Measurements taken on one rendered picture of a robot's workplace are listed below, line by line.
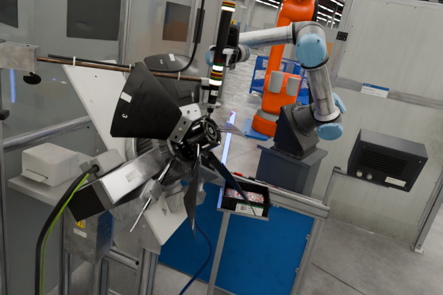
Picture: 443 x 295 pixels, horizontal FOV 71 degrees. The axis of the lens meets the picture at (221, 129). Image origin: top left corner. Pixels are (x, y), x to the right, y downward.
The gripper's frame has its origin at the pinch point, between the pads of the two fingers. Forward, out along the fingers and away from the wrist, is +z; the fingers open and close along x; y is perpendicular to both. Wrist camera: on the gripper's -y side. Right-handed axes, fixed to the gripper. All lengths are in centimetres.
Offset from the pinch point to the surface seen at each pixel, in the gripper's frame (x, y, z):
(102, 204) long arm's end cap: 6, 39, 47
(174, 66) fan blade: 17.2, 10.3, -3.6
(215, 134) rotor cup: -6.8, 28.5, 5.0
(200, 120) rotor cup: -2.1, 23.4, 10.0
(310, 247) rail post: -53, 87, -37
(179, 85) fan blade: 12.0, 16.0, 0.3
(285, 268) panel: -45, 105, -39
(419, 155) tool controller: -80, 26, -32
